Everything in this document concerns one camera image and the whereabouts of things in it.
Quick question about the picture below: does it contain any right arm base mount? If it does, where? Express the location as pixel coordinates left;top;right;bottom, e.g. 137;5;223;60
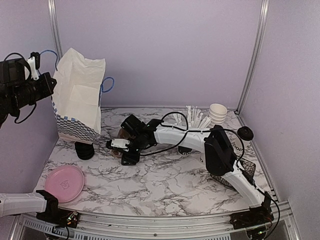
229;192;275;230

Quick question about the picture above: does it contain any blue checkered paper bag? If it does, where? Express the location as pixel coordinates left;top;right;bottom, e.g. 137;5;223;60
51;47;106;144

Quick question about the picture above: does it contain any white paper cup GOOD print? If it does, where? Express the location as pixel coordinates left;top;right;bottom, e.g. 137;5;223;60
231;138;248;156

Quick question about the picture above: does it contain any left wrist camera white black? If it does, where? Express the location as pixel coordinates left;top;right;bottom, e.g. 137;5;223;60
27;52;41;80

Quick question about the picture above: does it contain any right aluminium frame post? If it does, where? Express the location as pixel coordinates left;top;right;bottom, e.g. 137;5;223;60
236;0;270;115

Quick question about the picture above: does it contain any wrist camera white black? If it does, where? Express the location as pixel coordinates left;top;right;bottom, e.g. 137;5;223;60
106;138;131;152
27;52;41;80

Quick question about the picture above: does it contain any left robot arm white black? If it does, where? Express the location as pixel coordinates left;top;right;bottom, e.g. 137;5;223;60
0;52;64;223

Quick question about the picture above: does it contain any stack of white paper cups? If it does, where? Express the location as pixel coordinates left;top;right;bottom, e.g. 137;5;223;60
208;103;228;127

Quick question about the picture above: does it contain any left aluminium frame post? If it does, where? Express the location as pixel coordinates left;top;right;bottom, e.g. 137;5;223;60
47;0;63;60

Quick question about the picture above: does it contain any stack of black cup lids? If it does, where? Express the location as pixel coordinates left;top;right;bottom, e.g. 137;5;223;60
74;141;95;161

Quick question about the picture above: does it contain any pink plastic plate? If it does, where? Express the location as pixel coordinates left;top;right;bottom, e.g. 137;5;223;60
44;165;85;203

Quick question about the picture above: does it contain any aluminium front rail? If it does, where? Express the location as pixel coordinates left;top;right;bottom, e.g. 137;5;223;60
8;202;301;240

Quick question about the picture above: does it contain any brown cardboard cup carrier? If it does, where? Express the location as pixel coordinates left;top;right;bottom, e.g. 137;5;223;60
111;128;131;159

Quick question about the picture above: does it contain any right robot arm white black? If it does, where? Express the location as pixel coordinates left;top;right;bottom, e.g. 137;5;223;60
121;114;272;224

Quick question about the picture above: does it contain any white wrapped straws bundle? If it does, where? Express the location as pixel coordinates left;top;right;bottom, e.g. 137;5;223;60
173;105;215;129

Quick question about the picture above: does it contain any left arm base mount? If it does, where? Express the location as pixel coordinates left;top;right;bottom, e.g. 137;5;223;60
36;190;80;229

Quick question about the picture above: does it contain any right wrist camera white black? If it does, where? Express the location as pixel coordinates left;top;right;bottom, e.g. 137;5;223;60
106;138;131;152

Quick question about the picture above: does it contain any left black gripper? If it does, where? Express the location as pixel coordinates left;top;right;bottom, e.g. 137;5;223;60
9;71;56;111

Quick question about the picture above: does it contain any aluminium frame post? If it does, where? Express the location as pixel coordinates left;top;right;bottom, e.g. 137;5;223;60
47;0;63;60
236;0;270;115

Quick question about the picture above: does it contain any black cup holding straws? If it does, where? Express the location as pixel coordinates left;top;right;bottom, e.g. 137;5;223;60
177;146;197;157

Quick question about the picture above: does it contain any black floral square dish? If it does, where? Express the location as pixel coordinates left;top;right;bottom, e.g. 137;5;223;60
210;158;256;190

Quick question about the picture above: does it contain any black plastic cup lid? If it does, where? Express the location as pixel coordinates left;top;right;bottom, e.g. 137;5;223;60
237;126;254;142

